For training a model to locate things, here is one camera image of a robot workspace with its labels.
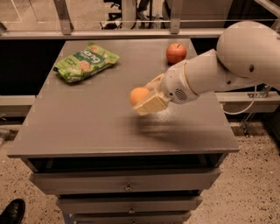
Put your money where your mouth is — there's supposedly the top grey drawer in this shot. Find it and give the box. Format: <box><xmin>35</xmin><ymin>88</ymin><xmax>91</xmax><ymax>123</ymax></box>
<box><xmin>30</xmin><ymin>168</ymin><xmax>221</xmax><ymax>195</ymax></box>

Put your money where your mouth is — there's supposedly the metal railing frame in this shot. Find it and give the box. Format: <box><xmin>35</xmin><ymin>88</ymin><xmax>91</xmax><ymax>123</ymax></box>
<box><xmin>0</xmin><ymin>0</ymin><xmax>280</xmax><ymax>39</ymax></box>

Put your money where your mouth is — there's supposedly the white cable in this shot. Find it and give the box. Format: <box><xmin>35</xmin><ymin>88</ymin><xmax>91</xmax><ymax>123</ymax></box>
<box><xmin>222</xmin><ymin>84</ymin><xmax>258</xmax><ymax>116</ymax></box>

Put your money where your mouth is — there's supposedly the middle grey drawer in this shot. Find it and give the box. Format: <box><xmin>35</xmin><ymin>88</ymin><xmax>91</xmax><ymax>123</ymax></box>
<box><xmin>57</xmin><ymin>196</ymin><xmax>202</xmax><ymax>214</ymax></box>

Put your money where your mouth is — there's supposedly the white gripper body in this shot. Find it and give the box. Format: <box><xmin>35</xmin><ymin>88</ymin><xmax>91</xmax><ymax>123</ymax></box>
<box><xmin>160</xmin><ymin>59</ymin><xmax>198</xmax><ymax>104</ymax></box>

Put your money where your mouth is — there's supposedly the orange fruit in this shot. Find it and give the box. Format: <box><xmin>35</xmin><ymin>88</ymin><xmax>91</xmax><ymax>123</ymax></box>
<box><xmin>129</xmin><ymin>87</ymin><xmax>150</xmax><ymax>106</ymax></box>

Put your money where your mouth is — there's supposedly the green rice chip bag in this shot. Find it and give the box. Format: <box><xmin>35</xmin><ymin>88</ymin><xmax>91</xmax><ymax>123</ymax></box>
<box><xmin>53</xmin><ymin>42</ymin><xmax>119</xmax><ymax>83</ymax></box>

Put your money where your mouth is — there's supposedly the red apple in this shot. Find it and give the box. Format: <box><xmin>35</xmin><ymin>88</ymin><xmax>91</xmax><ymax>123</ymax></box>
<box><xmin>165</xmin><ymin>43</ymin><xmax>187</xmax><ymax>64</ymax></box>

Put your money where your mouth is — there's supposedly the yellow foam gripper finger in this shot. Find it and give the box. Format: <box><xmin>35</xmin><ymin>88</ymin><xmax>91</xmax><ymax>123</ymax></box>
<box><xmin>144</xmin><ymin>73</ymin><xmax>164</xmax><ymax>91</ymax></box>
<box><xmin>133</xmin><ymin>93</ymin><xmax>170</xmax><ymax>116</ymax></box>

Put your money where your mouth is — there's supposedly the bottom grey drawer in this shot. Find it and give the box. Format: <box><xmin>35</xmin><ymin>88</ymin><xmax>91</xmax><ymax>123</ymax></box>
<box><xmin>74</xmin><ymin>212</ymin><xmax>191</xmax><ymax>224</ymax></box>

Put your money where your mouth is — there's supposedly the black leather shoe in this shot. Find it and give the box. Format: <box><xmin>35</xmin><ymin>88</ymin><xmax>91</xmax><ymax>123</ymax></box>
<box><xmin>0</xmin><ymin>199</ymin><xmax>25</xmax><ymax>224</ymax></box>

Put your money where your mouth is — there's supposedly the grey drawer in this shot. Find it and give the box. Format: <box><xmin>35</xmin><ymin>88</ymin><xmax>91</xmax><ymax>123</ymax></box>
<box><xmin>57</xmin><ymin>196</ymin><xmax>202</xmax><ymax>214</ymax></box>
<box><xmin>74</xmin><ymin>212</ymin><xmax>191</xmax><ymax>224</ymax></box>
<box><xmin>30</xmin><ymin>168</ymin><xmax>221</xmax><ymax>195</ymax></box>

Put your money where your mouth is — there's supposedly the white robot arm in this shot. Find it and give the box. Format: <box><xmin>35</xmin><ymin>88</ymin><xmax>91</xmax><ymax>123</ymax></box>
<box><xmin>133</xmin><ymin>21</ymin><xmax>280</xmax><ymax>116</ymax></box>

